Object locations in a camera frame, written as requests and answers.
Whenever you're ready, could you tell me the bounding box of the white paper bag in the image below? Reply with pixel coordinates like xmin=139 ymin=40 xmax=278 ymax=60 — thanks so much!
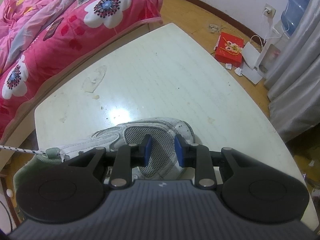
xmin=241 ymin=35 xmax=264 ymax=70

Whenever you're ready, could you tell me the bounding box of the red gift box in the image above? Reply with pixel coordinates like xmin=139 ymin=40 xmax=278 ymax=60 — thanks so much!
xmin=214 ymin=32 xmax=244 ymax=68

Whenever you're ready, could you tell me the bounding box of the grey curtain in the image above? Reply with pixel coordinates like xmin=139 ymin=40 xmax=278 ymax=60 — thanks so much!
xmin=265 ymin=0 xmax=319 ymax=142

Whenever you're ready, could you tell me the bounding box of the white water dispenser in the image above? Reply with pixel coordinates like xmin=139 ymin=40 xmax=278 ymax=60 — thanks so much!
xmin=255 ymin=21 xmax=290 ymax=79

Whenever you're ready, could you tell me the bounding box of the white wall socket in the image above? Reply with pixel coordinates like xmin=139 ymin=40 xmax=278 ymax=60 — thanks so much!
xmin=263 ymin=4 xmax=276 ymax=19

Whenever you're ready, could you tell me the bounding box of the blue water bottle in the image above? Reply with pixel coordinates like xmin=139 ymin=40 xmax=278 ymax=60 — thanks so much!
xmin=281 ymin=0 xmax=310 ymax=36

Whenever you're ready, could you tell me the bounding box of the white mint sneaker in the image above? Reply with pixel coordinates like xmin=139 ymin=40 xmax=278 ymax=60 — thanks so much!
xmin=13 ymin=117 xmax=196 ymax=189

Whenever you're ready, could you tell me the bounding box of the black phone on bed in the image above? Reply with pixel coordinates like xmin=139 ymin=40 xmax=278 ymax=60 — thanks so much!
xmin=43 ymin=17 xmax=64 ymax=41

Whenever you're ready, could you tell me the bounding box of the white black speckled shoelace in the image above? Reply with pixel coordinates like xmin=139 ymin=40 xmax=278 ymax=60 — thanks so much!
xmin=0 ymin=145 xmax=46 ymax=155

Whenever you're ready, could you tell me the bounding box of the white ball on floor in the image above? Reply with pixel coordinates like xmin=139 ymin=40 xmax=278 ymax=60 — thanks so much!
xmin=6 ymin=189 xmax=14 ymax=198

